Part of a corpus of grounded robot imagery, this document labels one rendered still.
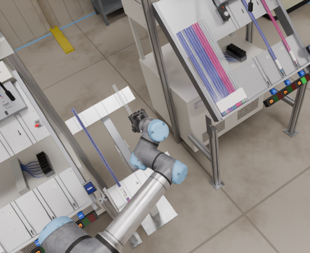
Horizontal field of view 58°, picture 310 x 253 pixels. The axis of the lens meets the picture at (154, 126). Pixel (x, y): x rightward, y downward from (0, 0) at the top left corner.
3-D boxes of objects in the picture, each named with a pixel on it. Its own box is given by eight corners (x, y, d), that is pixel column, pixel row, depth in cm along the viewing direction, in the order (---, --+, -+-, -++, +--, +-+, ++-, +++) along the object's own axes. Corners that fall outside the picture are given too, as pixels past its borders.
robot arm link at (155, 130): (145, 138, 99) (156, 117, 100) (136, 133, 110) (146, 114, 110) (163, 147, 102) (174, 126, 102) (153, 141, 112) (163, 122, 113)
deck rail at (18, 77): (96, 197, 142) (96, 200, 136) (92, 199, 142) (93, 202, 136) (18, 72, 134) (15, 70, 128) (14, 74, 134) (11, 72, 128)
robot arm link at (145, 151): (146, 174, 99) (160, 146, 99) (123, 160, 105) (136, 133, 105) (156, 176, 105) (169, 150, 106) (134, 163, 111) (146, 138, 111)
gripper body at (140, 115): (141, 107, 126) (149, 110, 115) (149, 124, 128) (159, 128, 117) (126, 116, 124) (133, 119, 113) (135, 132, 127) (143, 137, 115)
